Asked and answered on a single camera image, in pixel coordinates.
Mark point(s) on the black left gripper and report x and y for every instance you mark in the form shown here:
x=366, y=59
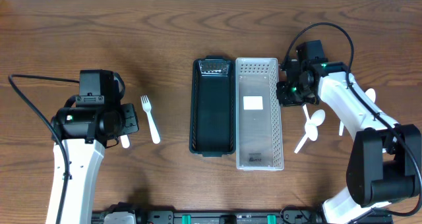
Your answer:
x=129, y=119

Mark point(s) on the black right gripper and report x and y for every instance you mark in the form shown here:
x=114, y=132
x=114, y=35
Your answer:
x=285, y=94

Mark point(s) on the white plastic spoon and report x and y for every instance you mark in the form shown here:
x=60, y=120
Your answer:
x=371, y=94
x=322, y=115
x=341, y=129
x=311, y=124

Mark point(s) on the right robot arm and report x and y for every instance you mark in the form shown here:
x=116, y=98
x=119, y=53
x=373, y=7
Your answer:
x=385, y=161

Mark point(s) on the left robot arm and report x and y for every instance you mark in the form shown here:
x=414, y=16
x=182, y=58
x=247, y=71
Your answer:
x=84, y=132

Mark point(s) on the clear white plastic basket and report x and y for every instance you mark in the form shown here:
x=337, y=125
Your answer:
x=259, y=144

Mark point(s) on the dark green plastic basket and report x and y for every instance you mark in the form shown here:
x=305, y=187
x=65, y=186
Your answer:
x=212, y=130

